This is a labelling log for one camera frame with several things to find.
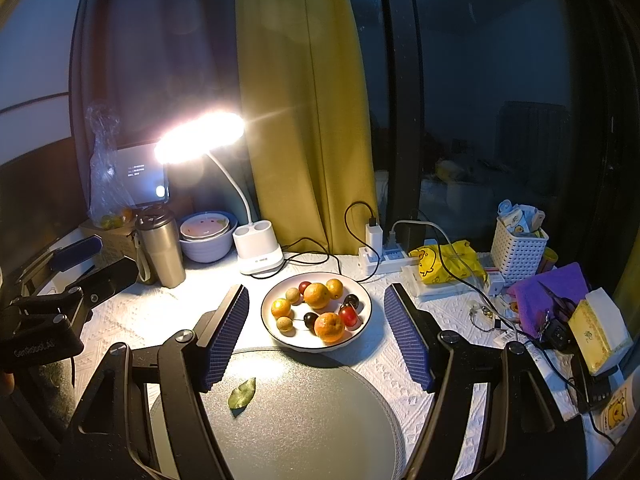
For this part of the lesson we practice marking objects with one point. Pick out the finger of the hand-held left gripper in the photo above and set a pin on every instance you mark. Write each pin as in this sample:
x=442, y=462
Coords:
x=112, y=277
x=77, y=252

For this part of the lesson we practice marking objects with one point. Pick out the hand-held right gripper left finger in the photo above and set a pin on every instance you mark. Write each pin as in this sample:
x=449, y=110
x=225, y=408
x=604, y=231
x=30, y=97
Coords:
x=225, y=340

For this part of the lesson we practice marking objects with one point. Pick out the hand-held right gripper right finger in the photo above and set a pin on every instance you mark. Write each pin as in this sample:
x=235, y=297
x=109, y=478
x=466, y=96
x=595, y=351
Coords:
x=410, y=340

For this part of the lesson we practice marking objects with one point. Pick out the tan longan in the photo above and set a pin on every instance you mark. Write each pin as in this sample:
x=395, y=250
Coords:
x=292, y=294
x=285, y=324

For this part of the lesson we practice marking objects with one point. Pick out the small orange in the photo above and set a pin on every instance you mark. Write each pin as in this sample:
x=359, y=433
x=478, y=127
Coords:
x=281, y=308
x=336, y=287

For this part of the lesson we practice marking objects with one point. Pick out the dark red cherry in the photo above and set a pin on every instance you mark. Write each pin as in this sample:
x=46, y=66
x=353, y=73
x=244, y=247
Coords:
x=351, y=301
x=311, y=319
x=305, y=287

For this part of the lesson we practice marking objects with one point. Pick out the white plate with dark rim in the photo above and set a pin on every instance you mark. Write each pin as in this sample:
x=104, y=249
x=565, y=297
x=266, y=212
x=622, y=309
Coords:
x=300, y=338

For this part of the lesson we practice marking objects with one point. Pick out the large orange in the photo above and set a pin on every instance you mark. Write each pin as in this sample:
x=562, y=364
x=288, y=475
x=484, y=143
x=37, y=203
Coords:
x=316, y=295
x=330, y=327

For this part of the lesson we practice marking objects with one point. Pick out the grey round tray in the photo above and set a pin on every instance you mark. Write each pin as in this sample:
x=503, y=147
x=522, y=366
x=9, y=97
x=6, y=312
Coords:
x=310, y=420

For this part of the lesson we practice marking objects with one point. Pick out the cardboard box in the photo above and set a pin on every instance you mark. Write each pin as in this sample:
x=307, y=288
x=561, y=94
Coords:
x=112, y=242

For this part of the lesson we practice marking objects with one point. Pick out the white textured tablecloth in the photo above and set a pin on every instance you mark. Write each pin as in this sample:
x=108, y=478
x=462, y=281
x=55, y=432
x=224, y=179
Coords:
x=370, y=360

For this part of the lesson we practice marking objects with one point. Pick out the stainless steel tumbler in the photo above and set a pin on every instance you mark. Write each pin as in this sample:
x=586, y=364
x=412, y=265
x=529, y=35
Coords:
x=162, y=250

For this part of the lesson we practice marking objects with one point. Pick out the green leaf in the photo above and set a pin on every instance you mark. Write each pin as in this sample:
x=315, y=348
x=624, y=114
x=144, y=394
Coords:
x=242, y=395

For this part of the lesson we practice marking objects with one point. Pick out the white flat packet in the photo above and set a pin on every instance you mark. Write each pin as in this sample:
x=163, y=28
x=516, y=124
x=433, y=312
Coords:
x=440, y=290

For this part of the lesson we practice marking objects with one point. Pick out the yellow duck print bag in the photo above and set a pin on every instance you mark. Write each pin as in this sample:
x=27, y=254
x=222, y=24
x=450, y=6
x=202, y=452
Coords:
x=435, y=265

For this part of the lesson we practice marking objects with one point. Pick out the white power strip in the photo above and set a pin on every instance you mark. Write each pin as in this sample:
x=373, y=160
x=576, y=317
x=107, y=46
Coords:
x=395, y=258

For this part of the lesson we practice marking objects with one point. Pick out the clear plastic bag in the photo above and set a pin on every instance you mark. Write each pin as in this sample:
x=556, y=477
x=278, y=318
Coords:
x=107, y=175

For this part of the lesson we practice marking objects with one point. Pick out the light purple bowl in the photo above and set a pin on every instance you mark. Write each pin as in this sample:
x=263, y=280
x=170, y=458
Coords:
x=207, y=250

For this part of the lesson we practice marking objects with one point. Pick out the white desk lamp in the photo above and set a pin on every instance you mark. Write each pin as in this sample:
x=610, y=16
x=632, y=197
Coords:
x=257, y=250

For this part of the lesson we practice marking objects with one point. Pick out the small white adapter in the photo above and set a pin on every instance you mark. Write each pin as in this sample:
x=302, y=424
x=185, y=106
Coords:
x=494, y=282

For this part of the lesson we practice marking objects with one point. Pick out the tablet screen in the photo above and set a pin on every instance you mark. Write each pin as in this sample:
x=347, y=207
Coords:
x=145, y=175

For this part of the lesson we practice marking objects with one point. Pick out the white patterned bowl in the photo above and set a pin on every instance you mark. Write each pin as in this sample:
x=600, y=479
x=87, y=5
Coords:
x=205, y=225

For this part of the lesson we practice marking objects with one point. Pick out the white charger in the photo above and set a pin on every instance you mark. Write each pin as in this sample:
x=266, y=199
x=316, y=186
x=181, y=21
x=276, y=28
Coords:
x=373, y=237

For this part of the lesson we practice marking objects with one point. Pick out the white plastic basket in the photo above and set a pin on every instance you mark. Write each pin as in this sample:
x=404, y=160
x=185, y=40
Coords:
x=517, y=255

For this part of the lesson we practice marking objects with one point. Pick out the small black device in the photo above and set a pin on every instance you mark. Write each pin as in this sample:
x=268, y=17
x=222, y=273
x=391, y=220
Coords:
x=557, y=335

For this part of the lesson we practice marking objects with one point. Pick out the scissors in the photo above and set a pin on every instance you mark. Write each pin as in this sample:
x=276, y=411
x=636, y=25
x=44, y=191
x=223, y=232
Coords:
x=557, y=300

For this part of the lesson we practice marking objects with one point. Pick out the purple cloth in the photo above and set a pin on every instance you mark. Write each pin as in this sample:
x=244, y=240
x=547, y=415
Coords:
x=555, y=285

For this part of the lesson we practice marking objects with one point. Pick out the small packets in basket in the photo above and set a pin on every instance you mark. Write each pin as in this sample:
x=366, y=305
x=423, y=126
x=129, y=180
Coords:
x=520, y=217

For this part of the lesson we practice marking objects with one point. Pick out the flat black case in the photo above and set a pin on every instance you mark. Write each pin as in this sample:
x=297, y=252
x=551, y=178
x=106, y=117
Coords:
x=592, y=390

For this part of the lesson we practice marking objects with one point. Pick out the yellow tissue box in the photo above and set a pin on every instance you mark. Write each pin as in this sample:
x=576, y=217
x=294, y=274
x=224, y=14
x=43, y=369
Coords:
x=600, y=330

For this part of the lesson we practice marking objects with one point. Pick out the yellow bear print packet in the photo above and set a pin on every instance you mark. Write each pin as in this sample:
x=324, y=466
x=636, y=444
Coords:
x=617, y=412

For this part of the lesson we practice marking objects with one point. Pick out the yellow curtain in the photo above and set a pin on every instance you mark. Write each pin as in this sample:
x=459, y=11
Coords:
x=300, y=110

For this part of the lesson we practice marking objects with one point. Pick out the black window frame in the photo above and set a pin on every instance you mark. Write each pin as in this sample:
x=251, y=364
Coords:
x=400, y=85

